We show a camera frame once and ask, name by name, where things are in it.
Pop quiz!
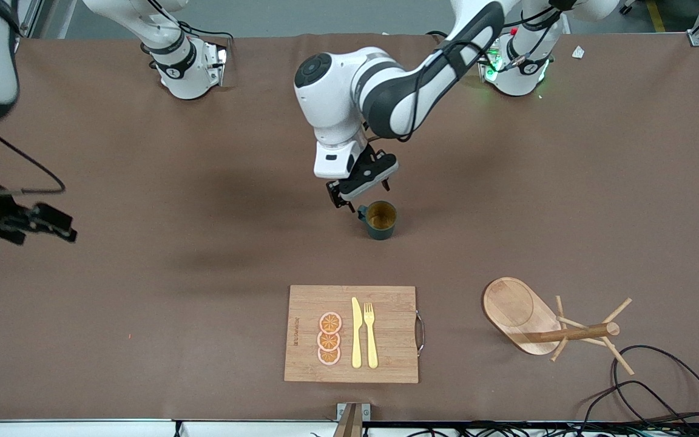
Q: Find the yellow plastic fork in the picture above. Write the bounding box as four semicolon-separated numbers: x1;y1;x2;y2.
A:
363;302;379;370

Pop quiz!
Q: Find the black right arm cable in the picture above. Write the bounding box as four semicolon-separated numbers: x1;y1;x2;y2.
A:
0;121;67;196

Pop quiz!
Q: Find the teal mug yellow inside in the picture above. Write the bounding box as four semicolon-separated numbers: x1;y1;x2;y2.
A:
357;200;398;241

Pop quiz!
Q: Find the black arm base cable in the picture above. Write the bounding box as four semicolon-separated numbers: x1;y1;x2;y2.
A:
146;0;233;55

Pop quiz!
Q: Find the metal mounting bracket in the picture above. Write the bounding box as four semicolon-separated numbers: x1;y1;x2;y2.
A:
334;402;372;437

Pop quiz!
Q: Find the yellow plastic knife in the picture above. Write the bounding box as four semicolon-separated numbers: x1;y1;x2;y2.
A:
351;297;363;369

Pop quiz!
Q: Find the brown table cover sheet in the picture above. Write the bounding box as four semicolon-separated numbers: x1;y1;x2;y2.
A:
0;32;699;422

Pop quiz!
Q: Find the black looped cable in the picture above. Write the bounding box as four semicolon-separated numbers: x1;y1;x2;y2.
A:
612;345;699;429
577;382;690;435

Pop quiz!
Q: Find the wooden mug rack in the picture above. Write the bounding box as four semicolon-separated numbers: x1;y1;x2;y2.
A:
482;277;635;376

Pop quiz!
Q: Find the bamboo cutting board metal handle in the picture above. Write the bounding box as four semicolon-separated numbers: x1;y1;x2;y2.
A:
283;285;426;384

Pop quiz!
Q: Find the black cable bundle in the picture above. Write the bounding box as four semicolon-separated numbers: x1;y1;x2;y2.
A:
380;421;699;437

